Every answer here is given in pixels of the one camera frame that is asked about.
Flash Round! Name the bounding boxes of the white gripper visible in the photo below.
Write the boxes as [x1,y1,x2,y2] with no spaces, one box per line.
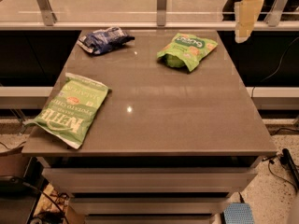
[235,0,264,43]

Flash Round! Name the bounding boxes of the green rice chip bag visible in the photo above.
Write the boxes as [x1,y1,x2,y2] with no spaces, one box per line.
[157,33,218,72]

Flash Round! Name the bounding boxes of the blue crumpled chip bag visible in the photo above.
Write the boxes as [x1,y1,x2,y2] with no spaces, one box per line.
[77,27,135,55]

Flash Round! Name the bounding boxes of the green jalapeno Kettle chip bag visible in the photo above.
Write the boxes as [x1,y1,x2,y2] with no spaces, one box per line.
[24,73,109,149]

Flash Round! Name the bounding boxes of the blue perforated box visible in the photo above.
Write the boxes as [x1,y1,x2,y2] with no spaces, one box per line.
[223,203,255,224]

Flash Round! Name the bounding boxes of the glass railing with metal posts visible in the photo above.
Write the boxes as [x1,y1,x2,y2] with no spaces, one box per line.
[0,0,299,32]

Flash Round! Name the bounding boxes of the black floor cable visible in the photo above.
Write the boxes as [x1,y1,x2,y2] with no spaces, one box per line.
[261,154,299,194]

